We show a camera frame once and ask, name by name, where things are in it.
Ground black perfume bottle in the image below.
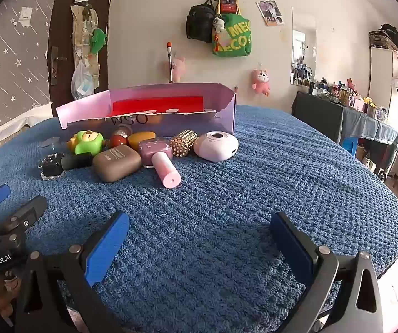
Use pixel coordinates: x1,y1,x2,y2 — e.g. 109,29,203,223
38,152,93,181

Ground blue knitted blanket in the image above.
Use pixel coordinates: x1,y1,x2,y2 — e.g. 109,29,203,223
0,105,398,333

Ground clutter of bottles and jars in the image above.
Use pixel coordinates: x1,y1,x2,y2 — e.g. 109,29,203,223
298,76,389,118

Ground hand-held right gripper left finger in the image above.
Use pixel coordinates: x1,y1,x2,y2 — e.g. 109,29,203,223
15,210,130,333

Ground wall mirror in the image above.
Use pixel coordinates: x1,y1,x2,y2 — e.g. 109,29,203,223
290,6,317,87

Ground pink cardboard box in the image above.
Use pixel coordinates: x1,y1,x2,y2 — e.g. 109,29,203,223
56,82,237,136

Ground white wardrobe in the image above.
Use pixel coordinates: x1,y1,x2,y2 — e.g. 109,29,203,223
369,45,398,136

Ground black backpack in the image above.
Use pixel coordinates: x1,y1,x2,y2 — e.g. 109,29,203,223
186,0,217,44

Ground red framed picture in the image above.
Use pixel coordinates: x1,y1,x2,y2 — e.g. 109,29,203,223
219,0,238,14

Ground green frog toy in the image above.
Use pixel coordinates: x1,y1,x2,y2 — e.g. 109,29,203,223
67,130,105,156

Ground pink plush toy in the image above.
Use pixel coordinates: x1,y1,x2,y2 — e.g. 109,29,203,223
171,56,186,79
252,69,271,97

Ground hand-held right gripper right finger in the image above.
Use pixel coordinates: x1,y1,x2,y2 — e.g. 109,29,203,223
270,211,384,333

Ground metal door handle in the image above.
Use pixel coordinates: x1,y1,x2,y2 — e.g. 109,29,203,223
48,46,68,85

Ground white plastic bag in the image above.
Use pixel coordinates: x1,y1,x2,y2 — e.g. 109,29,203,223
71,59,95,100

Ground gold studded cylinder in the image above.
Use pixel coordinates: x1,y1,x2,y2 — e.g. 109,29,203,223
170,129,198,157

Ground brown door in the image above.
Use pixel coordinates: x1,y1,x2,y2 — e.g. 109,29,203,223
48,0,115,117

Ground blue plastic stool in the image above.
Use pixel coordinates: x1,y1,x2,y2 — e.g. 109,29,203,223
341,136,359,157

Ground brown earbud case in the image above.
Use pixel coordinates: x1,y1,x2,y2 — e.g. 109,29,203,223
92,146,142,183

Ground green plush toy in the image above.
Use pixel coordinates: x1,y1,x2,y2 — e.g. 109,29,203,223
89,28,107,55

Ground hanging fabric organizer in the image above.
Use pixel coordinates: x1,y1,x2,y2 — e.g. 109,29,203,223
70,2,100,91

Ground wall photos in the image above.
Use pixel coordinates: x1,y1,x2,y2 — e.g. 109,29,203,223
256,0,285,26

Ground amber round container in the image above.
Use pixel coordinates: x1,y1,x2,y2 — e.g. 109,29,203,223
127,131,157,150

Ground patterned suitcase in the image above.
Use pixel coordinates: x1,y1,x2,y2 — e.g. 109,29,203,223
369,29,398,51

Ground pale pink round device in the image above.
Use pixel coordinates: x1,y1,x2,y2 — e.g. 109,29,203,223
194,131,239,162

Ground table with dark cloth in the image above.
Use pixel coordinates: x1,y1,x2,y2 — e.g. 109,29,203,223
291,91,398,153

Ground clear glass lid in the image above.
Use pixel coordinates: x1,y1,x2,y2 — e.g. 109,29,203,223
38,137,61,150

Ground mop with orange grip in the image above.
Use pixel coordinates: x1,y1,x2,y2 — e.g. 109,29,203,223
166,42,174,84

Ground green tote bag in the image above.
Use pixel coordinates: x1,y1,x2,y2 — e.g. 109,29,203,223
212,13,253,57

